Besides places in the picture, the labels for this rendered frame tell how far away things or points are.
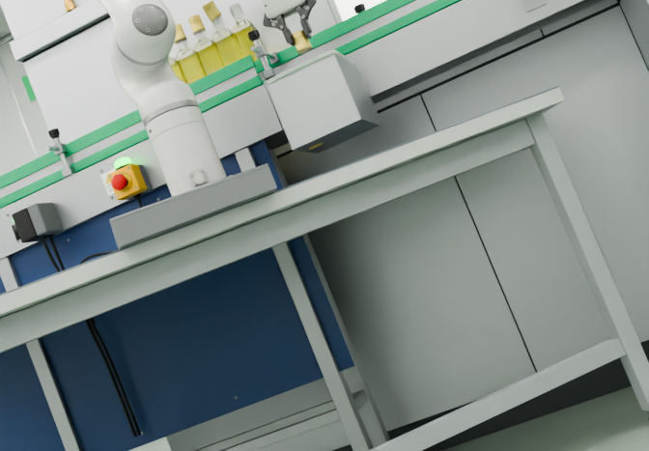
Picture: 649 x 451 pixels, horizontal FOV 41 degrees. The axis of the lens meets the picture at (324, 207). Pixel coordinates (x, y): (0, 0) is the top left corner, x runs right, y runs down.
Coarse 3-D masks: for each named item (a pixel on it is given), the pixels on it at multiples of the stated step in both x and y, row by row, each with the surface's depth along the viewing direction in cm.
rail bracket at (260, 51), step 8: (248, 32) 215; (256, 32) 215; (256, 40) 215; (256, 48) 211; (264, 48) 215; (256, 56) 214; (264, 56) 215; (272, 56) 223; (264, 64) 215; (272, 64) 226; (264, 72) 214; (272, 72) 214
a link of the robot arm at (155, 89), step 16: (112, 48) 186; (112, 64) 190; (128, 64) 184; (160, 64) 186; (128, 80) 187; (144, 80) 187; (160, 80) 184; (176, 80) 182; (128, 96) 186; (144, 96) 180; (160, 96) 178; (176, 96) 179; (192, 96) 182; (144, 112) 180; (160, 112) 178
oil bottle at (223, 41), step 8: (216, 32) 233; (224, 32) 231; (216, 40) 231; (224, 40) 231; (232, 40) 230; (216, 48) 231; (224, 48) 231; (232, 48) 230; (224, 56) 231; (232, 56) 230; (240, 56) 231; (224, 64) 231
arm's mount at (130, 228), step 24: (264, 168) 171; (192, 192) 167; (216, 192) 168; (240, 192) 169; (264, 192) 170; (120, 216) 164; (144, 216) 165; (168, 216) 166; (192, 216) 166; (120, 240) 163
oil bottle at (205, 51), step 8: (200, 40) 234; (208, 40) 233; (200, 48) 233; (208, 48) 232; (200, 56) 233; (208, 56) 232; (216, 56) 232; (200, 64) 233; (208, 64) 232; (216, 64) 232; (208, 72) 232
